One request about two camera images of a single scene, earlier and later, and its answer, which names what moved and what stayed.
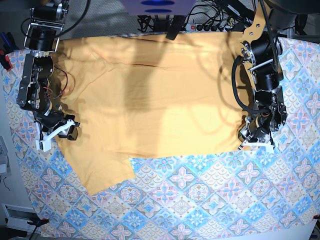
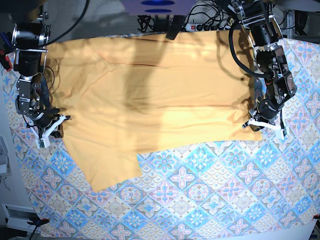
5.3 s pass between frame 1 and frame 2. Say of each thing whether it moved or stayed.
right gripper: moved
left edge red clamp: stayed
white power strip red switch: stayed
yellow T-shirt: stayed
